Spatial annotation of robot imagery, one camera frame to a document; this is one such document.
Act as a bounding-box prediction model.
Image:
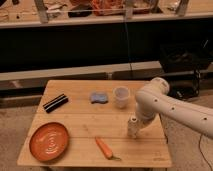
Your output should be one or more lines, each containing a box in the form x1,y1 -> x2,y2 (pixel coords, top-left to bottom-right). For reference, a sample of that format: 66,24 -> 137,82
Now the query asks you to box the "white bottle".
127,116 -> 139,138

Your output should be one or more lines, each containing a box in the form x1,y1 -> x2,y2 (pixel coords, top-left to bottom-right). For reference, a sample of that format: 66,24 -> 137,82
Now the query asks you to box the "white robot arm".
135,77 -> 213,139

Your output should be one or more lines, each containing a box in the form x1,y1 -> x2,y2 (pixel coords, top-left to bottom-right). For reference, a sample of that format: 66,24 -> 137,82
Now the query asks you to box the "blue sponge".
90,92 -> 108,104

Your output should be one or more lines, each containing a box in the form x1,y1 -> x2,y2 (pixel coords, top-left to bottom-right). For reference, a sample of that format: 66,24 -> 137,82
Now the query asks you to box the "translucent plastic cup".
113,86 -> 130,108

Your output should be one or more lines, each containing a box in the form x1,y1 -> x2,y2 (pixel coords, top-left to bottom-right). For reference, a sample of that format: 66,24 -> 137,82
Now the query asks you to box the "wooden table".
16,79 -> 173,169

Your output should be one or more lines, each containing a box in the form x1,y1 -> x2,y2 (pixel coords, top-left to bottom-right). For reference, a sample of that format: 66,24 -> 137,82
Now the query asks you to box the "black striped block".
43,94 -> 69,113

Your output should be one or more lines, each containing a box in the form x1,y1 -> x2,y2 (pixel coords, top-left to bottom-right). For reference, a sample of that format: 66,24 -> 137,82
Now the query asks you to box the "long wooden shelf bench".
0,61 -> 165,91

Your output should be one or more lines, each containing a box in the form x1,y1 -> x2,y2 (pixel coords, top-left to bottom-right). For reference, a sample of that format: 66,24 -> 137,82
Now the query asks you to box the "orange carrot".
95,137 -> 119,160

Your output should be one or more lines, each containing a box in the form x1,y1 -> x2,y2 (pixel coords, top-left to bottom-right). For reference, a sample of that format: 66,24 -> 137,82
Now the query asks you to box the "black crate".
159,43 -> 213,73

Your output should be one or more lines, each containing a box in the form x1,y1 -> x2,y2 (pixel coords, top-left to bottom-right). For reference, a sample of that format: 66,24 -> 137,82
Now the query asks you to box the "orange plate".
29,122 -> 69,162

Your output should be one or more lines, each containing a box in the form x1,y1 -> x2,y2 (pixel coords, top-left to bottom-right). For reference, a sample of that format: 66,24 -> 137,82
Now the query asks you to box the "black cable on floor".
197,133 -> 213,171

